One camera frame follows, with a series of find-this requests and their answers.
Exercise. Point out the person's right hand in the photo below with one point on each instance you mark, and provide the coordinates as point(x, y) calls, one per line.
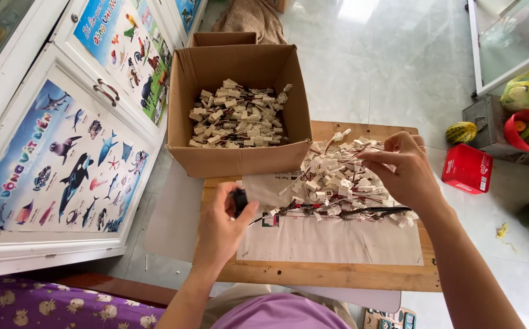
point(410, 178)

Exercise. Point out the person's left hand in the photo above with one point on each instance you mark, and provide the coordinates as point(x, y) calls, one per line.
point(219, 233)

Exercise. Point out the black tape roll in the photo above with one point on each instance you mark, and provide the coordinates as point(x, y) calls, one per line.
point(239, 201)

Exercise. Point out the red tin box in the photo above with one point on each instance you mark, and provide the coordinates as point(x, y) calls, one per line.
point(466, 169)

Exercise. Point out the yellow green striped gourd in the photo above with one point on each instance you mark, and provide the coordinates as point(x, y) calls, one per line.
point(461, 132)

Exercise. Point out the large open cardboard box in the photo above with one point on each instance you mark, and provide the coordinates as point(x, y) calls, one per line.
point(241, 160)

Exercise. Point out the grey metal box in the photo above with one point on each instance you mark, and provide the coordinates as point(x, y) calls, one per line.
point(483, 125)

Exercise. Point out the person's purple shirt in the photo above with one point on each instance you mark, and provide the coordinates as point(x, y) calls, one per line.
point(278, 313)

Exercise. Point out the beige paper sheet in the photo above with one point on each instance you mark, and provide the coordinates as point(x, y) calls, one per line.
point(319, 242)

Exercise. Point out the yellow scrap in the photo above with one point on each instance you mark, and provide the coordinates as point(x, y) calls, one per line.
point(502, 231)

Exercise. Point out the heap of boxed white connectors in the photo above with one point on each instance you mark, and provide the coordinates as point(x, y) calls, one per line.
point(237, 119)

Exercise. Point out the low wooden table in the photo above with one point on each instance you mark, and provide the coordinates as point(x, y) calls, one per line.
point(328, 276)

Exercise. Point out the yellow plastic bag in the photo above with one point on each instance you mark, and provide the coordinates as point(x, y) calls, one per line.
point(522, 93)

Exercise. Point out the wooden toy puzzle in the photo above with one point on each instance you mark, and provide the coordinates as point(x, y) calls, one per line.
point(390, 320)

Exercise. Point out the glass display cabinet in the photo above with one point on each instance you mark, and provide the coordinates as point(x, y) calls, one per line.
point(511, 36)

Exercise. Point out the sea animals poster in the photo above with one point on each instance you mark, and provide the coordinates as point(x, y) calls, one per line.
point(54, 160)

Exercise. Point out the purple patterned bedsheet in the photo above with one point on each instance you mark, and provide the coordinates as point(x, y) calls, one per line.
point(40, 304)

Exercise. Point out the small cardboard box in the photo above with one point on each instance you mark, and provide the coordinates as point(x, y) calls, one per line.
point(222, 39)

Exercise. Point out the land animals poster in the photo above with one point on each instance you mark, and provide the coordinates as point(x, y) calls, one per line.
point(123, 50)

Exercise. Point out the brown patterned cloth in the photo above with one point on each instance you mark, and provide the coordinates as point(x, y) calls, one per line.
point(251, 20)

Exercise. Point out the blue poster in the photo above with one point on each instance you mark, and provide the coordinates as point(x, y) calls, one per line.
point(187, 11)

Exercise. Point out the white cabinet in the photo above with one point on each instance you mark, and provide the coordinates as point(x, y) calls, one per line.
point(22, 59)

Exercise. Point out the brown wooden bed frame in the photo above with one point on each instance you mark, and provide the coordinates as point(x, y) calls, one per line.
point(123, 288)

